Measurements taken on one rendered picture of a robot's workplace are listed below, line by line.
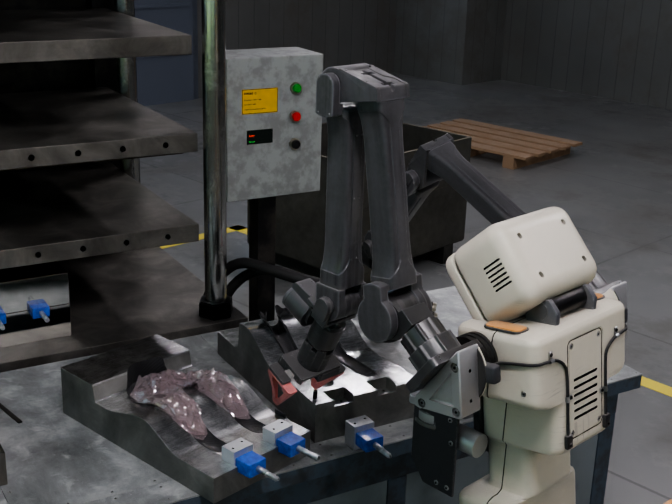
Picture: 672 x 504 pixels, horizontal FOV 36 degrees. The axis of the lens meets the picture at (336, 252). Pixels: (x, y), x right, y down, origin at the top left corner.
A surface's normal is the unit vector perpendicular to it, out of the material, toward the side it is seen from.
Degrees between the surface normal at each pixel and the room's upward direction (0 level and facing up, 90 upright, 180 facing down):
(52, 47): 90
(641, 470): 0
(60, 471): 0
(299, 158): 90
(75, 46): 90
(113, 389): 78
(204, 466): 0
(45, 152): 90
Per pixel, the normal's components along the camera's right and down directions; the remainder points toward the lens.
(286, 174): 0.50, 0.30
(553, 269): 0.53, -0.45
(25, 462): 0.03, -0.95
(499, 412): -0.72, 0.21
